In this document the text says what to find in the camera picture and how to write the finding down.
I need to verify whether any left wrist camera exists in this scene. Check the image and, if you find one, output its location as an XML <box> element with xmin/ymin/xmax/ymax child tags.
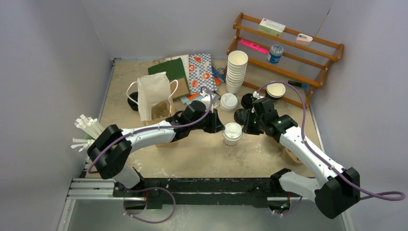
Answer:
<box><xmin>200</xmin><ymin>92</ymin><xmax>219</xmax><ymax>111</ymax></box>

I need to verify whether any blue checkered paper bag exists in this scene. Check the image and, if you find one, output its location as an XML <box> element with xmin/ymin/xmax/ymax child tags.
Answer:
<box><xmin>188</xmin><ymin>53</ymin><xmax>218</xmax><ymax>94</ymax></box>

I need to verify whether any white paper cup stack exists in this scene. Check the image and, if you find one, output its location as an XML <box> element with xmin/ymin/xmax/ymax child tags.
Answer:
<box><xmin>226</xmin><ymin>51</ymin><xmax>248</xmax><ymax>94</ymax></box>

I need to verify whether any black blue marker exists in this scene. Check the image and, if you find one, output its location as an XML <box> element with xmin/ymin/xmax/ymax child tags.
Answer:
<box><xmin>287</xmin><ymin>80</ymin><xmax>308</xmax><ymax>89</ymax></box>

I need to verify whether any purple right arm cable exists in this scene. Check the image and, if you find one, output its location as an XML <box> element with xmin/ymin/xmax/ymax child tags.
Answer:
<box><xmin>255</xmin><ymin>81</ymin><xmax>406</xmax><ymax>202</ymax></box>

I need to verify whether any white cup lid stack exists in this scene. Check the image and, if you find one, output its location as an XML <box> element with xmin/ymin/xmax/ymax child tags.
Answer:
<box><xmin>220</xmin><ymin>93</ymin><xmax>238</xmax><ymax>112</ymax></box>

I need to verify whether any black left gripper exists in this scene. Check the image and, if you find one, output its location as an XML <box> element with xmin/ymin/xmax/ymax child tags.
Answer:
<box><xmin>190</xmin><ymin>108</ymin><xmax>225</xmax><ymax>134</ymax></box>

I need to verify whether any brown kraft paper bag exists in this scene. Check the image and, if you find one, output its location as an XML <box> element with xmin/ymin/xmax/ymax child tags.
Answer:
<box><xmin>126</xmin><ymin>72</ymin><xmax>178</xmax><ymax>126</ymax></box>

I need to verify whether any blue lidded jar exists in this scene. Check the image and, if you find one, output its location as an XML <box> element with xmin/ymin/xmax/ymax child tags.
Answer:
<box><xmin>267</xmin><ymin>44</ymin><xmax>284</xmax><ymax>64</ymax></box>

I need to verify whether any white paper coffee cup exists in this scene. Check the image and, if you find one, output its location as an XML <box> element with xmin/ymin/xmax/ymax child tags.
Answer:
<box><xmin>223</xmin><ymin>132</ymin><xmax>242</xmax><ymax>146</ymax></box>

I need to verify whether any white green box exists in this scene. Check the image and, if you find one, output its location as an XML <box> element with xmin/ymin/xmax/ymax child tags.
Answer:
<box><xmin>257</xmin><ymin>18</ymin><xmax>286</xmax><ymax>38</ymax></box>

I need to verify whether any wooden shelf rack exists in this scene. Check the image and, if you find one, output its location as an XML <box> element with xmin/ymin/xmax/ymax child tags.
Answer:
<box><xmin>227</xmin><ymin>12</ymin><xmax>344</xmax><ymax>107</ymax></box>

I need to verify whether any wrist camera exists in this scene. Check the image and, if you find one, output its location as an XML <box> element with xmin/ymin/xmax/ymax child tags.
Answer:
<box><xmin>252</xmin><ymin>91</ymin><xmax>264</xmax><ymax>100</ymax></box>
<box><xmin>200</xmin><ymin>92</ymin><xmax>219</xmax><ymax>111</ymax></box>

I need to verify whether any pink white tape dispenser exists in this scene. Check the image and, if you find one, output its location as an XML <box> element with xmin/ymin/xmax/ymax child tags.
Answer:
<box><xmin>295</xmin><ymin>33</ymin><xmax>313</xmax><ymax>46</ymax></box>

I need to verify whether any small black lid stack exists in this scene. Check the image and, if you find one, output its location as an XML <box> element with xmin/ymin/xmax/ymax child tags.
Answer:
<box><xmin>127</xmin><ymin>92</ymin><xmax>139</xmax><ymax>112</ymax></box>

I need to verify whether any black cup with white cup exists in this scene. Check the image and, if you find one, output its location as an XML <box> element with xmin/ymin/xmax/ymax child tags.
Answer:
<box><xmin>266</xmin><ymin>83</ymin><xmax>286</xmax><ymax>102</ymax></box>

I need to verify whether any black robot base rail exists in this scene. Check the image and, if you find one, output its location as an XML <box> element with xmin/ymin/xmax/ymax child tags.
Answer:
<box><xmin>113</xmin><ymin>175</ymin><xmax>298</xmax><ymax>209</ymax></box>

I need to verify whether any single black cup lid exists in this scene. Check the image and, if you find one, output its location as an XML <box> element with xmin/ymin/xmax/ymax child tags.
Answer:
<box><xmin>233</xmin><ymin>108</ymin><xmax>248</xmax><ymax>125</ymax></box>

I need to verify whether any pink highlighter pen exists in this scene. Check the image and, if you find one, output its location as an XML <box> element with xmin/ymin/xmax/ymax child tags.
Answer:
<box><xmin>240</xmin><ymin>38</ymin><xmax>269</xmax><ymax>54</ymax></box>

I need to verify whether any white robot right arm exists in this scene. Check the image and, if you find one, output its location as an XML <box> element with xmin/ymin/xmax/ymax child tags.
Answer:
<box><xmin>242</xmin><ymin>97</ymin><xmax>360</xmax><ymax>219</ymax></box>

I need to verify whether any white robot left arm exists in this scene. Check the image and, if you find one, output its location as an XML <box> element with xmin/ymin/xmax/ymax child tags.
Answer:
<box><xmin>87</xmin><ymin>101</ymin><xmax>225</xmax><ymax>197</ymax></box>

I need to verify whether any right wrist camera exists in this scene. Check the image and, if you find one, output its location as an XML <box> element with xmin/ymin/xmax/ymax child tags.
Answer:
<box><xmin>252</xmin><ymin>91</ymin><xmax>264</xmax><ymax>100</ymax></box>

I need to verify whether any green paper bag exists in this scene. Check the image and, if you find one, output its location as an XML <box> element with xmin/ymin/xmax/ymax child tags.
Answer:
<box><xmin>148</xmin><ymin>58</ymin><xmax>190</xmax><ymax>100</ymax></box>

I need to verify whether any green cup of stirrers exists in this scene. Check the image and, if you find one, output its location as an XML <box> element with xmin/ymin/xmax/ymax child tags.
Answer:
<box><xmin>71</xmin><ymin>114</ymin><xmax>105</xmax><ymax>152</ymax></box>

